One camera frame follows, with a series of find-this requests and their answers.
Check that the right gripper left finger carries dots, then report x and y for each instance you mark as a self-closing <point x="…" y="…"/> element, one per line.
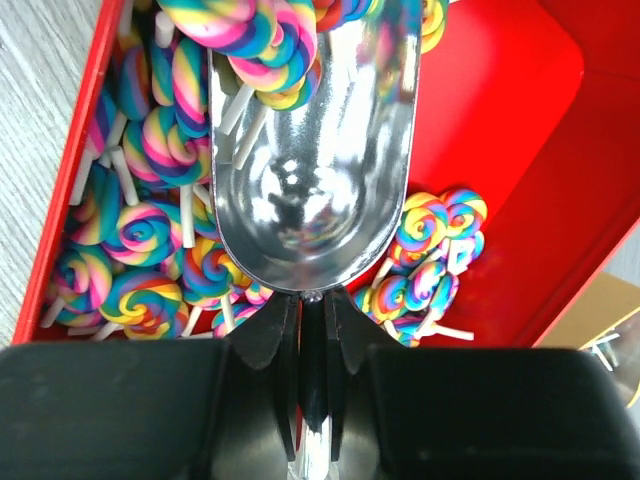
<point x="163" y="409"/>

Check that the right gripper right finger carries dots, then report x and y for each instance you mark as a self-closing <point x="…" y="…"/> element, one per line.
<point x="469" y="413"/>

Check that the silver metal scoop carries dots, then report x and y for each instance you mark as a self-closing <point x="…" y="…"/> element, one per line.
<point x="304" y="206"/>

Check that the gold rectangular tin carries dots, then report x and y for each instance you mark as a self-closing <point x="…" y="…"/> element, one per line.
<point x="604" y="322"/>

